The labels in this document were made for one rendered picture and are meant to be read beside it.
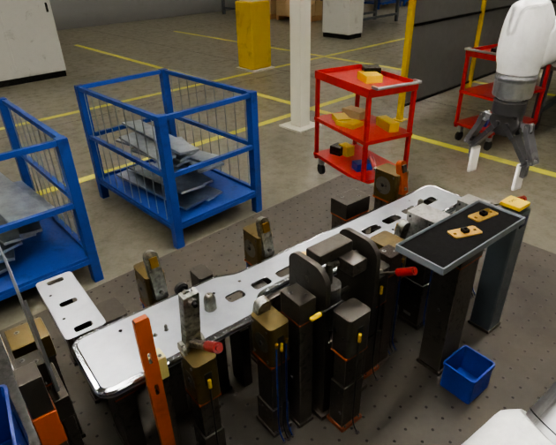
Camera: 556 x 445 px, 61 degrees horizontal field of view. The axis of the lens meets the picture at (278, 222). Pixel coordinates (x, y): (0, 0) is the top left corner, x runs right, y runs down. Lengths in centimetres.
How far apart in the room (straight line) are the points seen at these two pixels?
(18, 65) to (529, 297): 828
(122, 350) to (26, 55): 807
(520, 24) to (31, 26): 834
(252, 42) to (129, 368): 756
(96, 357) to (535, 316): 139
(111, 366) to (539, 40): 117
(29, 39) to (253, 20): 362
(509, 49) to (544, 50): 7
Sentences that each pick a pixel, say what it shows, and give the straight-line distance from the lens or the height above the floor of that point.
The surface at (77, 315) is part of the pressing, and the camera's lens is 133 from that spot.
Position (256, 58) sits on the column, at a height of 22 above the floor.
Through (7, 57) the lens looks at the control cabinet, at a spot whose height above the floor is 43.
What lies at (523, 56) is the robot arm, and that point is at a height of 158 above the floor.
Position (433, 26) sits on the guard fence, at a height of 100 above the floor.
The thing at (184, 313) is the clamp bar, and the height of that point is 117.
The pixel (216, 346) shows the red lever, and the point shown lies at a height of 115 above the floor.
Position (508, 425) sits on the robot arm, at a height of 122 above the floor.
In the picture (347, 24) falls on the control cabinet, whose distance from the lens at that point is 1160.
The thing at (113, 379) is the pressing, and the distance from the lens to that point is 113.
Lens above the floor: 180
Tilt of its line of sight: 30 degrees down
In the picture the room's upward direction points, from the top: 2 degrees counter-clockwise
